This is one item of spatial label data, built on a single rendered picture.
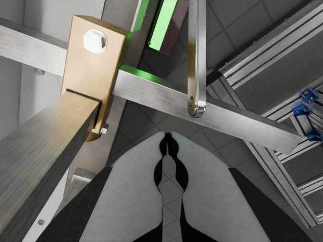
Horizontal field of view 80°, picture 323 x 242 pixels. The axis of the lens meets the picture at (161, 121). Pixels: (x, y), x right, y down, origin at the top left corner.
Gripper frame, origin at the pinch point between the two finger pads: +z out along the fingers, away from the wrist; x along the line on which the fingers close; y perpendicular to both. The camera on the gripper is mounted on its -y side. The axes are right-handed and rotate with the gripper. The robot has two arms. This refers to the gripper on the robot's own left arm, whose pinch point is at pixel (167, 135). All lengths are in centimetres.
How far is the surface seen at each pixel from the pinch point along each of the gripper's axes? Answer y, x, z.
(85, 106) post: 0.7, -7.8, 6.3
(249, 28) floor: -4, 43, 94
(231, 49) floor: 6, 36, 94
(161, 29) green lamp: -5.5, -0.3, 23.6
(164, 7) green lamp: -8.6, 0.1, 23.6
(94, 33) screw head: -5.7, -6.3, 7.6
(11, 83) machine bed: 5.5, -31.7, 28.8
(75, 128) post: 0.9, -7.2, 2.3
